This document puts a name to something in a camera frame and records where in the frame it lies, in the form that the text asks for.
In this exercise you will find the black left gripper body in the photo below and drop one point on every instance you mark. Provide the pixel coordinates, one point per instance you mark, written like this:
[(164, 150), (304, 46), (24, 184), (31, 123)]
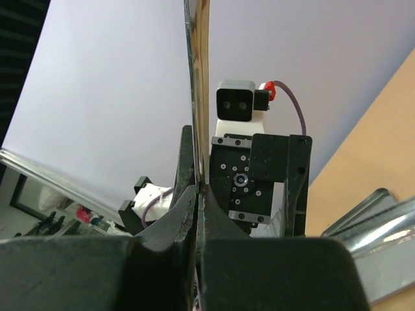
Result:
[(243, 170)]

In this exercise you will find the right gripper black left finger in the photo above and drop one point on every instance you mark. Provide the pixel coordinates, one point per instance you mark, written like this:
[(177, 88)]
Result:
[(153, 270)]

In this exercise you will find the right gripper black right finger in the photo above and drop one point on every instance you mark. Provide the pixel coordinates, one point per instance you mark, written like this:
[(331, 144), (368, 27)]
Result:
[(238, 272)]

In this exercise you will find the metal serving tongs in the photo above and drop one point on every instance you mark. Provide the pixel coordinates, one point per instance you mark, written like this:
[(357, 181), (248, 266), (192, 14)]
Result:
[(196, 14)]

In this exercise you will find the silver tin lid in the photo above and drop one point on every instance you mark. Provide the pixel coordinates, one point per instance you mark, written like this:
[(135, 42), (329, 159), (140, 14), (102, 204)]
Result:
[(379, 234)]

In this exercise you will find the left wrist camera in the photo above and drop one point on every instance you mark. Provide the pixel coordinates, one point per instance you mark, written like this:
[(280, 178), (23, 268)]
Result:
[(241, 107)]

